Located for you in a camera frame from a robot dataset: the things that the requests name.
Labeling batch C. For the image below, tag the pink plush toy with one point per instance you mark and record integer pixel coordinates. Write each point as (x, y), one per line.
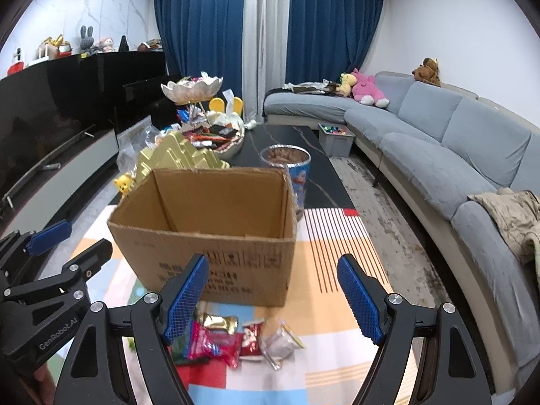
(367, 88)

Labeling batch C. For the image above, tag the white basket with gold bag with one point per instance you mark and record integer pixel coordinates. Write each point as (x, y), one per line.
(50, 48)

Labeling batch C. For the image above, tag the small gold candy packet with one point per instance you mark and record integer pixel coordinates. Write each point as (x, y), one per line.
(219, 322)

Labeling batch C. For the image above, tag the yellow plush toy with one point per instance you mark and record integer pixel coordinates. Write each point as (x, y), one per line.
(346, 84)

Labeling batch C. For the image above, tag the grey bunny plush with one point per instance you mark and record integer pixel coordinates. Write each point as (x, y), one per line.
(86, 40)

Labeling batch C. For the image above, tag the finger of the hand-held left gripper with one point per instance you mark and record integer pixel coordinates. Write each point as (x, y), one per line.
(48, 236)
(95, 257)

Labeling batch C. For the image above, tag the gold plastic tray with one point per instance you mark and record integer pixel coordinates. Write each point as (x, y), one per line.
(181, 152)

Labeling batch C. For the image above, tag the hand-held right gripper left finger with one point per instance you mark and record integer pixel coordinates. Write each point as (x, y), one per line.
(185, 299)

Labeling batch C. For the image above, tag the scattered clothes pile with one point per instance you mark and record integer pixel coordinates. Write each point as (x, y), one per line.
(310, 87)

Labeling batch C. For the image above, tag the blue curtain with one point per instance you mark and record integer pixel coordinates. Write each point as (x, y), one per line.
(198, 29)
(333, 21)

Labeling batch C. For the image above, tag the grey patterned rug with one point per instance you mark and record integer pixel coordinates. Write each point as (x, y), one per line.
(379, 202)

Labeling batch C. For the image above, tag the blue printed snack can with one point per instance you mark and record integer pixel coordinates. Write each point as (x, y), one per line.
(295, 173)

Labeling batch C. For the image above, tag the brown cardboard box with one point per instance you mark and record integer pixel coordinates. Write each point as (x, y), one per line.
(236, 261)

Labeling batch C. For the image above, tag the pink red snack packet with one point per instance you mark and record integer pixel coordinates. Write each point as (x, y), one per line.
(211, 344)

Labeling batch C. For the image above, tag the grey television cabinet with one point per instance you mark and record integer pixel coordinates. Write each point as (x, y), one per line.
(63, 181)

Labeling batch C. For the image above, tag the black cone ornament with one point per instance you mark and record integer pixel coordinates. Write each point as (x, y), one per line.
(123, 43)

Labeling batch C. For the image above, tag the grey remote control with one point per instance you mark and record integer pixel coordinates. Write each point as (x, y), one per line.
(50, 166)

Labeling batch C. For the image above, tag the white sheer curtain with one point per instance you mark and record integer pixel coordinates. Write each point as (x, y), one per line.
(265, 42)

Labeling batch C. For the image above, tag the yellow bear toy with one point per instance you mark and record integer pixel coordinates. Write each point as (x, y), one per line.
(124, 183)

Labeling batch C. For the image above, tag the beige quilted jacket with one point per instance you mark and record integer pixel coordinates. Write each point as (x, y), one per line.
(510, 215)

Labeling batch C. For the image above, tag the colourful patchwork mat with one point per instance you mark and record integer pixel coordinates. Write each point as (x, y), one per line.
(337, 240)

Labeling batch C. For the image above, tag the yellow tissue holder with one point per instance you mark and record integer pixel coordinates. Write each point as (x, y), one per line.
(216, 104)

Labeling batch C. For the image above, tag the lotus-shaped tiered snack stand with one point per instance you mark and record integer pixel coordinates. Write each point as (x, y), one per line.
(190, 88)

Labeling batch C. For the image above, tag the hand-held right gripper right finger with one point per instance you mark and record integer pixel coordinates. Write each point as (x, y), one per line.
(360, 299)

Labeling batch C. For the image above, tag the brown clutter pile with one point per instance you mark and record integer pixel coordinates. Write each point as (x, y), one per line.
(149, 45)

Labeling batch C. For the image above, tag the grey sectional sofa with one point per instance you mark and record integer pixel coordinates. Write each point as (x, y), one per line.
(443, 156)

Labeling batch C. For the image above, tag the clear plastic bag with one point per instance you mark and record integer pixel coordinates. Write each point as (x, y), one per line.
(135, 143)

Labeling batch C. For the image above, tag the grey storage bin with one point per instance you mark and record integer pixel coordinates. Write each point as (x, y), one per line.
(335, 141)

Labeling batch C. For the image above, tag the black flat television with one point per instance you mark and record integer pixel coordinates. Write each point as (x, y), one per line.
(42, 122)

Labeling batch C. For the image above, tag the beige clear snack packet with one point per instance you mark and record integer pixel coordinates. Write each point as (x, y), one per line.
(280, 344)

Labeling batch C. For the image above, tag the brown plush toy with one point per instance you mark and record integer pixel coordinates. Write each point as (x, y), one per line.
(427, 71)

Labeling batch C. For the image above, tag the white camera toy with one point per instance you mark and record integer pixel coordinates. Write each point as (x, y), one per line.
(17, 57)

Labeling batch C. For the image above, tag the pink doll plush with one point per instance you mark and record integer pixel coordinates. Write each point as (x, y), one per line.
(105, 45)

